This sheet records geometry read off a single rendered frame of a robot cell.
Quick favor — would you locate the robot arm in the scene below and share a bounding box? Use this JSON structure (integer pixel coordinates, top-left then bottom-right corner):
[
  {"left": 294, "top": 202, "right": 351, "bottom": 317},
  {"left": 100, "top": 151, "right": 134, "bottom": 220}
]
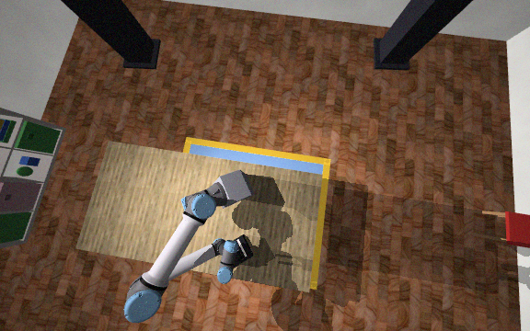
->
[{"left": 124, "top": 182, "right": 238, "bottom": 323}]

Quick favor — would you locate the black lighting desk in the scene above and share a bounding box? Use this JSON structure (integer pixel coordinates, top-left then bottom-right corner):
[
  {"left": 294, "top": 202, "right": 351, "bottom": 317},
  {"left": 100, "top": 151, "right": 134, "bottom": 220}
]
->
[{"left": 233, "top": 235, "right": 253, "bottom": 264}]

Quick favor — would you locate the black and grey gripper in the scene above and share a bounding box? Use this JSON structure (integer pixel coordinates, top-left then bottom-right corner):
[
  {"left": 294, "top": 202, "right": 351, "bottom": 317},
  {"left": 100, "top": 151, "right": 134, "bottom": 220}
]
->
[{"left": 234, "top": 255, "right": 241, "bottom": 268}]

